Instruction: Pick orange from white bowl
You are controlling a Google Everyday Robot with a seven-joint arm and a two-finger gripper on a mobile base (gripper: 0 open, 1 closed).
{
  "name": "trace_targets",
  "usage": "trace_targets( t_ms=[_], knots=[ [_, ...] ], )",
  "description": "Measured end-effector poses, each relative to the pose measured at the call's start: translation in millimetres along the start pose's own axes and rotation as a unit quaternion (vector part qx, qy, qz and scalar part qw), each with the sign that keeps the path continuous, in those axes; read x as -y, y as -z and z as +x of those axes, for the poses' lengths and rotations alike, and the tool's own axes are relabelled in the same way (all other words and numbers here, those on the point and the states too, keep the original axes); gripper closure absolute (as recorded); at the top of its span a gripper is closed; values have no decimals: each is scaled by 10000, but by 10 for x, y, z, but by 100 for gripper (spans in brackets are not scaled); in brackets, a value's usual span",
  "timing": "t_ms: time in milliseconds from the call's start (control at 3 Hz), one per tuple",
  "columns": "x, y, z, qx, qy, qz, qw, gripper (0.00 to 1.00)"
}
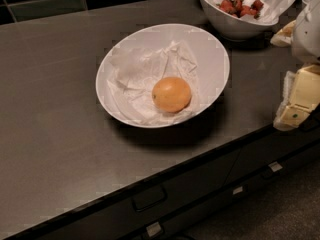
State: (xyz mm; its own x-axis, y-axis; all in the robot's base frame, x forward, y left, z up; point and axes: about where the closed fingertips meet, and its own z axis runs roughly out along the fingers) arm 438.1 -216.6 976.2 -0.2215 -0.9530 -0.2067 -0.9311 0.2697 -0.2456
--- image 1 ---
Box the right dark drawer front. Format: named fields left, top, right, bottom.
left=226, top=119, right=320, bottom=188

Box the dark drawer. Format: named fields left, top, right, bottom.
left=226, top=119, right=320, bottom=188
left=39, top=150, right=238, bottom=240
left=129, top=142, right=320, bottom=240

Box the white bowl with strawberries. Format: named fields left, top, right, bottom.
left=200, top=0, right=278, bottom=40

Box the white paper in large bowl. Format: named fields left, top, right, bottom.
left=107, top=41, right=200, bottom=126

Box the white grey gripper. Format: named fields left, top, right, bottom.
left=270, top=0, right=320, bottom=131

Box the orange fruit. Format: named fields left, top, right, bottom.
left=152, top=77, right=192, bottom=113

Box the lower dark drawer front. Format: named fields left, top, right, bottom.
left=129, top=142, right=320, bottom=240

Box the upper dark drawer front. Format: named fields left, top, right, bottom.
left=39, top=150, right=238, bottom=240

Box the large white bowl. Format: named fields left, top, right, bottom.
left=96, top=24, right=230, bottom=128

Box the red strawberries pile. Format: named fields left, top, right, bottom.
left=217, top=0, right=264, bottom=19

